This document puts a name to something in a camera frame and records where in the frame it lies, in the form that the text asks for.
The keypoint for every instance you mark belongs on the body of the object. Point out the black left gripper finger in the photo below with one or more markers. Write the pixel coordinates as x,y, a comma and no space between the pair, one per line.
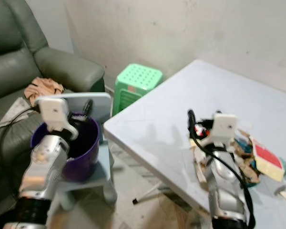
88,109

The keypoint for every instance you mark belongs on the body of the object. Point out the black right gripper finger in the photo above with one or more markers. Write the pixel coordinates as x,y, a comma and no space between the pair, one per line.
191,120
217,115

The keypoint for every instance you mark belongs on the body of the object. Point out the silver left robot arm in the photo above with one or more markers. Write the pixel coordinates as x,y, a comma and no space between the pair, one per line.
40,167

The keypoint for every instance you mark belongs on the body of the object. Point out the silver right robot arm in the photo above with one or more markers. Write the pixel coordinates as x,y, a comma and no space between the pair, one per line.
221,186

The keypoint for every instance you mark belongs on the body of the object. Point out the purple plastic rubbish bin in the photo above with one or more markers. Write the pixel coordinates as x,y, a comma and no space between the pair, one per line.
88,157

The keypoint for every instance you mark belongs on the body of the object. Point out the white folding table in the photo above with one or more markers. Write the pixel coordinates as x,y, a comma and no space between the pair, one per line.
162,119

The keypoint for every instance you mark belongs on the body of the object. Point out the torn brown cardboard scrap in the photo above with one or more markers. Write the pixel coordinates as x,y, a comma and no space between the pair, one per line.
199,162

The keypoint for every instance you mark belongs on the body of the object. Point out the blue crumpled wrapper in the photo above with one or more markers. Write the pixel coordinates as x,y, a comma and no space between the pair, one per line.
242,145

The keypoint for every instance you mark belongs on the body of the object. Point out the crumpled peach cloth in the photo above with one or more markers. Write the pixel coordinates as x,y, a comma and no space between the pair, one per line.
44,88

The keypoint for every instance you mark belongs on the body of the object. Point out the light blue plastic stool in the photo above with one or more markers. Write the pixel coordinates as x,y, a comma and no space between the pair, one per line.
105,177

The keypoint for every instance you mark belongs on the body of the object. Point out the green plastic stool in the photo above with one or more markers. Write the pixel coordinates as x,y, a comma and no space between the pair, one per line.
138,76

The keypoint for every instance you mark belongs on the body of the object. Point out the grey folded cloth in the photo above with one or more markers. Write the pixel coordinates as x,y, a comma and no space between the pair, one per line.
16,113

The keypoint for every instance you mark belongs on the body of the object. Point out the red and yellow packet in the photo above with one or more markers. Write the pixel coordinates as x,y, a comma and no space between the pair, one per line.
267,156

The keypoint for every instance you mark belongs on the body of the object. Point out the green leather sofa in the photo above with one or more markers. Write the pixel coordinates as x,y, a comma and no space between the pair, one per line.
14,71

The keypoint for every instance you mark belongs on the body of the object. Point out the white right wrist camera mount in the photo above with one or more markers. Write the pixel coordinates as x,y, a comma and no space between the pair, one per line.
224,126

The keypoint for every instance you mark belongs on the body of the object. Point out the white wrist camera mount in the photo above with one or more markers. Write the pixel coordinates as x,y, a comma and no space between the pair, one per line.
224,126
55,114

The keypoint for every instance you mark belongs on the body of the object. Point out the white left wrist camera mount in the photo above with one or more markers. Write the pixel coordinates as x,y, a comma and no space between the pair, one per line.
55,114

